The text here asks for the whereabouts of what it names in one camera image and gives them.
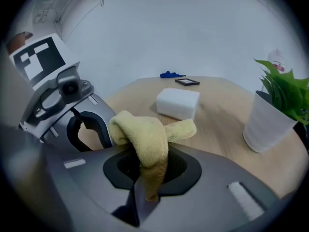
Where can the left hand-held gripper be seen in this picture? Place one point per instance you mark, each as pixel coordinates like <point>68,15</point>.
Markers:
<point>41,59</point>

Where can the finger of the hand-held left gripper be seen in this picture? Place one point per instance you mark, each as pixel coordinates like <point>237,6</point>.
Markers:
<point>103,115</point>
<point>72,134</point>

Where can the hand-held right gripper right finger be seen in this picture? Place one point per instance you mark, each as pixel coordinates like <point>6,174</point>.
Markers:
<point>205,202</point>

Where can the white tissue box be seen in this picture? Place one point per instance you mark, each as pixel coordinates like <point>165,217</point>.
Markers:
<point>177,103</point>

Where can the green plant in white pot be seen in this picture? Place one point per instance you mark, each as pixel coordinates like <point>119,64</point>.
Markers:
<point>265,122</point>

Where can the blue cloth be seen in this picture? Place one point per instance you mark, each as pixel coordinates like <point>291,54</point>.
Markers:
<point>170,74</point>

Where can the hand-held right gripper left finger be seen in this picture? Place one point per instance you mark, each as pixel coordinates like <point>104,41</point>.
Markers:
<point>91,178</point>

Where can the small framed picture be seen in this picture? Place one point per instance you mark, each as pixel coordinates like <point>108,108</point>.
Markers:
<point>187,82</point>

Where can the yellow cleaning cloth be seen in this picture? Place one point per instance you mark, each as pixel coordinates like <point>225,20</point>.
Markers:
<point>147,139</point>

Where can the light wooden table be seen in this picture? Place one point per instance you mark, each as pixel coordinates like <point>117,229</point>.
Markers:
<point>222,120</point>

